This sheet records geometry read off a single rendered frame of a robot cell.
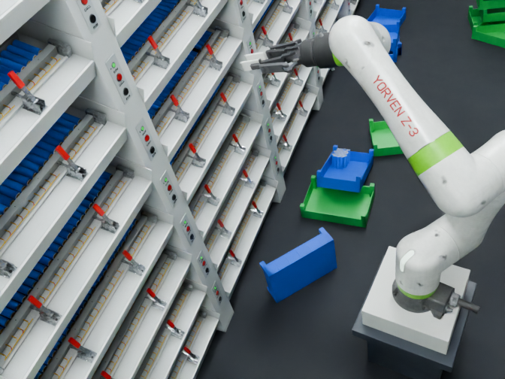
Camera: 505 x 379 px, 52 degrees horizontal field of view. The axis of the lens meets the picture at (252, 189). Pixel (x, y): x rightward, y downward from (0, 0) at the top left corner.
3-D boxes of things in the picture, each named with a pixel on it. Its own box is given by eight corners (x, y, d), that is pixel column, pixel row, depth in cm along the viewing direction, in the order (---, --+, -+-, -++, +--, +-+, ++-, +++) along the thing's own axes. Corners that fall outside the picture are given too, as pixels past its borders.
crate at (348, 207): (375, 195, 241) (374, 183, 236) (365, 228, 229) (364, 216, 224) (313, 186, 252) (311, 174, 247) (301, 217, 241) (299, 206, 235)
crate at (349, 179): (333, 159, 262) (334, 144, 258) (373, 163, 255) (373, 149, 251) (316, 186, 239) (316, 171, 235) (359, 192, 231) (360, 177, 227)
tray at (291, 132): (315, 100, 286) (321, 82, 275) (281, 178, 250) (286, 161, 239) (281, 87, 288) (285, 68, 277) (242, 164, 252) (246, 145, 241)
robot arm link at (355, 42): (414, 156, 124) (454, 129, 119) (401, 162, 115) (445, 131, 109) (330, 40, 131) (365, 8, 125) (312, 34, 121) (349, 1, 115)
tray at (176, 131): (240, 50, 188) (244, 28, 180) (167, 166, 152) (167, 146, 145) (190, 31, 190) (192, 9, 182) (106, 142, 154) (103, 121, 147)
